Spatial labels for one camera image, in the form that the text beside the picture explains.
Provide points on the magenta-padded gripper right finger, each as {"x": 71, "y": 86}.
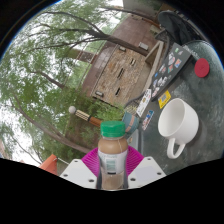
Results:
{"x": 146, "y": 170}

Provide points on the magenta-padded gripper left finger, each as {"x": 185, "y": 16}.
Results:
{"x": 78, "y": 171}

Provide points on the green-capped brown drink bottle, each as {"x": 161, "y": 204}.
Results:
{"x": 112, "y": 150}

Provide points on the blue sticker sheet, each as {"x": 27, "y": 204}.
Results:
{"x": 147, "y": 120}

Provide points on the white ceramic mug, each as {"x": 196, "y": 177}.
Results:
{"x": 178, "y": 118}

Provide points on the white sticker sheet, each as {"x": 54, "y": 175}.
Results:
{"x": 144, "y": 101}

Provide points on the yellow square sticker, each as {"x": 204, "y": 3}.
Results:
{"x": 164, "y": 99}

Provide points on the flat round red coaster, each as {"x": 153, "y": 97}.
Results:
{"x": 202, "y": 68}

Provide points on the dark-trunked tree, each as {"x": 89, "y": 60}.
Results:
{"x": 100, "y": 35}

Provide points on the black jacket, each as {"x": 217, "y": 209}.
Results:
{"x": 176, "y": 25}

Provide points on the wooden lamp post with globe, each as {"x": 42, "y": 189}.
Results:
{"x": 85, "y": 116}

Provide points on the stone brick fountain wall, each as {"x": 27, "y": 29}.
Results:
{"x": 116, "y": 70}

